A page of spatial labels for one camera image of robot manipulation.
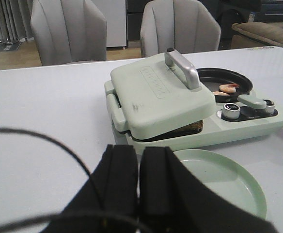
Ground silver control knob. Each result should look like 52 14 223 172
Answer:
264 100 275 115
221 103 240 120

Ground green breakfast maker lid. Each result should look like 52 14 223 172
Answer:
104 48 216 140

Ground black round frying pan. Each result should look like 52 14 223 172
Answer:
197 67 253 103

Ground white cabinet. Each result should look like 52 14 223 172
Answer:
93 0 127 48

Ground white bread slice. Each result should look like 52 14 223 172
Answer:
166 120 204 137

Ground grey upholstered chair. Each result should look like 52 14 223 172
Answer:
31 0 107 66
140 0 221 57

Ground left silver control knob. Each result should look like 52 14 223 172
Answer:
221 103 240 120

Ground light green round plate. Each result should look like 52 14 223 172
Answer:
174 149 267 219

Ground left grey upholstered chair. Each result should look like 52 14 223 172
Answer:
31 0 107 66

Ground right silver control knob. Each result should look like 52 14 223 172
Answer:
264 100 275 115

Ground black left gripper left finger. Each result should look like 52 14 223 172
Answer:
47 145 138 233

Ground green breakfast maker base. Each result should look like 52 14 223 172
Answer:
104 81 283 154

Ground beige sofa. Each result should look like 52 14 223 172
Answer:
231 22 283 49

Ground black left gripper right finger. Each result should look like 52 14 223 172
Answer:
140 147 276 233

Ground black cable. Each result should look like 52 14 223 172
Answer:
0 127 142 233

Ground orange shrimp pieces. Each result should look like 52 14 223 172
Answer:
212 83 239 96

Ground right grey upholstered chair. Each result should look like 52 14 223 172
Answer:
140 0 221 57

